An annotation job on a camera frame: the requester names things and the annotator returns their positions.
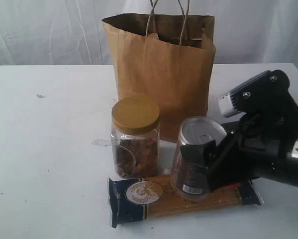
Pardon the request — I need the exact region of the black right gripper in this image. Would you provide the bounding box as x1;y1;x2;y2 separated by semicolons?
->
180;70;298;191

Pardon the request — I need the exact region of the dark tea jar clear lid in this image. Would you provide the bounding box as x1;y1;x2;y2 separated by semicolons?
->
171;116;226;201

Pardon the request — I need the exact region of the clear jar with gold lid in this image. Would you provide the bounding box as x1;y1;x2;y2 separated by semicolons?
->
111;96;160;178

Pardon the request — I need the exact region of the brown paper pouch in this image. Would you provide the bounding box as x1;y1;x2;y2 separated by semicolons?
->
148;32;202;48

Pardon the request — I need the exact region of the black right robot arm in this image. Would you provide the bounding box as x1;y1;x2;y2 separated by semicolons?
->
205;70;298;191

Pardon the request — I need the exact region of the brown paper shopping bag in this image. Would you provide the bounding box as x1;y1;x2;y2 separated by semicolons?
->
102;7;216;142

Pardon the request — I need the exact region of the spaghetti packet with Italian flag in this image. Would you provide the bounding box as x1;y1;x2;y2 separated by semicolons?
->
108;176;263;228

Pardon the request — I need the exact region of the clear tape scrap on table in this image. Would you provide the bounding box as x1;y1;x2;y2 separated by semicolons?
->
91;138;111;147

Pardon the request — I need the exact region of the white backdrop curtain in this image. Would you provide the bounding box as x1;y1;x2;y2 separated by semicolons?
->
0;0;298;68

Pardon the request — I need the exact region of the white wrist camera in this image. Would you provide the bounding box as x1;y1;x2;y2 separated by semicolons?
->
218;70;271;118

